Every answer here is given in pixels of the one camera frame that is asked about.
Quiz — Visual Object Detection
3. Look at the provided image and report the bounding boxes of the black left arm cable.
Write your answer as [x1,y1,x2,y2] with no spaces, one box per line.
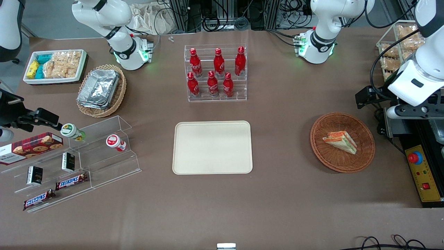
[364,0,422,102]

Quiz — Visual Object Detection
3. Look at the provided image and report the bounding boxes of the clear acrylic stepped shelf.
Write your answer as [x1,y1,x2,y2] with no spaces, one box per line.
[68,115,142,190]
[0,139,94,213]

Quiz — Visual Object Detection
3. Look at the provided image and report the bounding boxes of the beige cloth bag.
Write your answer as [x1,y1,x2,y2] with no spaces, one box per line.
[130,3,174,35]

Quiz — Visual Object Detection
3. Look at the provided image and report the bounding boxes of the round brown wicker basket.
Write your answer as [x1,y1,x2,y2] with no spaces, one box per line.
[310,112,376,173]

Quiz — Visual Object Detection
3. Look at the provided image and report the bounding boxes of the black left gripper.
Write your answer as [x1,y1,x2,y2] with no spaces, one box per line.
[355,85,400,109]

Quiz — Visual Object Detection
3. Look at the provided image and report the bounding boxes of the yellow snack box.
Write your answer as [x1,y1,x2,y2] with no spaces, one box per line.
[26,61,40,80]

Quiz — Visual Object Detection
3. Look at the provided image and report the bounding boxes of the white rectangular snack tray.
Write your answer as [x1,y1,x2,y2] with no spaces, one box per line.
[23,49,87,85]

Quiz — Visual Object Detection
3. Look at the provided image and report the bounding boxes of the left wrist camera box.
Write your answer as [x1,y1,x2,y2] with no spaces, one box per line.
[386,103,444,120]

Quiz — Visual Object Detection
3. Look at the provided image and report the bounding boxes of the red cola bottle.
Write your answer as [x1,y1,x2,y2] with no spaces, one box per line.
[207,71,220,97]
[189,48,203,78]
[187,72,200,98]
[222,72,234,98]
[213,48,225,78]
[234,46,247,77]

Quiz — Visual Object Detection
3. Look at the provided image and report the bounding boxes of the clear bag rice crackers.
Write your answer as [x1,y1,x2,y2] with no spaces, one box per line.
[51,51,82,66]
[43,61,79,79]

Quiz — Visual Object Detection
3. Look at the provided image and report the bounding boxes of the clear acrylic bottle rack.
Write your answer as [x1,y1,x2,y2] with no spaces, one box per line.
[184,43,248,102]

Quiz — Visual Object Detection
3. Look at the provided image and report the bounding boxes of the red lid yogurt bottle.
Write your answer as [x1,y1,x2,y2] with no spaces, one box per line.
[106,134,127,152]

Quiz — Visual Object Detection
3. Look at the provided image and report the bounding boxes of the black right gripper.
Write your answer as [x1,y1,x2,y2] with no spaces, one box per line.
[0,90,62,132]

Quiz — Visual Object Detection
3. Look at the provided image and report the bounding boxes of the snickers chocolate bar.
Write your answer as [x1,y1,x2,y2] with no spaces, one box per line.
[55,173,89,191]
[23,189,56,211]

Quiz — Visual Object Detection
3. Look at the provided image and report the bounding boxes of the black left base cable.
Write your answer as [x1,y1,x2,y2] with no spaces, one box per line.
[266,29,303,48]

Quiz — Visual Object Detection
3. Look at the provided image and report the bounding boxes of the stack of foil trays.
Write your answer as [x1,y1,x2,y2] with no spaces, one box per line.
[77,69,120,110]

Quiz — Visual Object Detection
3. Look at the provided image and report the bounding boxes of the yellow emergency stop panel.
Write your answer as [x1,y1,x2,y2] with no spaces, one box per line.
[405,145,444,203]

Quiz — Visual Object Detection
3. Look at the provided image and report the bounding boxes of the small black box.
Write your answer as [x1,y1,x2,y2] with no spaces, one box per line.
[61,152,76,173]
[26,166,44,186]

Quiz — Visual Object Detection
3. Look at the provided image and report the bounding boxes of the black cable on floor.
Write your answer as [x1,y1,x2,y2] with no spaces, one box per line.
[347,235,428,250]

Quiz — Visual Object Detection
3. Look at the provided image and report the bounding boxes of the white wire rack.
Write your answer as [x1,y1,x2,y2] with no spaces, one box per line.
[376,20,428,82]

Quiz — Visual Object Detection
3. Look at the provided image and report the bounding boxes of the green lid yogurt bottle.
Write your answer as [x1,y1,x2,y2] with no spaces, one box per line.
[60,123,86,142]

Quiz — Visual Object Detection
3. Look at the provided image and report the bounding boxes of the aluminium frame equipment rack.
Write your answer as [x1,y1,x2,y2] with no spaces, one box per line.
[158,0,314,32]

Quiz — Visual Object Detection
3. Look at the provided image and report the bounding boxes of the black right base cable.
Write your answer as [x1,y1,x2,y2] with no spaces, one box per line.
[126,25,161,53]

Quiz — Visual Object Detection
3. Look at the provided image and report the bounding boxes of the triangular sandwich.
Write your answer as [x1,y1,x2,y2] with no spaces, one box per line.
[322,131,358,155]

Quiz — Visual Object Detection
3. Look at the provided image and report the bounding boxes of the black food warmer appliance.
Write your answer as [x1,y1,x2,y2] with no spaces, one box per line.
[383,104,444,209]

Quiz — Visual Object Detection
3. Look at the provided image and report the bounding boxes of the oval light wicker basket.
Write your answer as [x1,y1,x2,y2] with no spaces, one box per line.
[76,64,127,118]

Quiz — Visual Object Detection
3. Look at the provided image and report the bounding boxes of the black appliance power cable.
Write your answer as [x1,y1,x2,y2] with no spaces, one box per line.
[374,107,406,155]

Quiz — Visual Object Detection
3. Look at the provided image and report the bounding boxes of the red tartan cookie box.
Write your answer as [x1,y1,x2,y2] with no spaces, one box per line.
[0,132,64,166]

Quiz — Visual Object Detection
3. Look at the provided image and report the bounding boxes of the beige plastic tray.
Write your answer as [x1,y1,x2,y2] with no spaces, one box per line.
[172,120,253,175]

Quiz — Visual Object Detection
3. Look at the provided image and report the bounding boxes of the black base cable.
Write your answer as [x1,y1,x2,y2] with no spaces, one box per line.
[266,29,303,48]
[126,25,161,53]

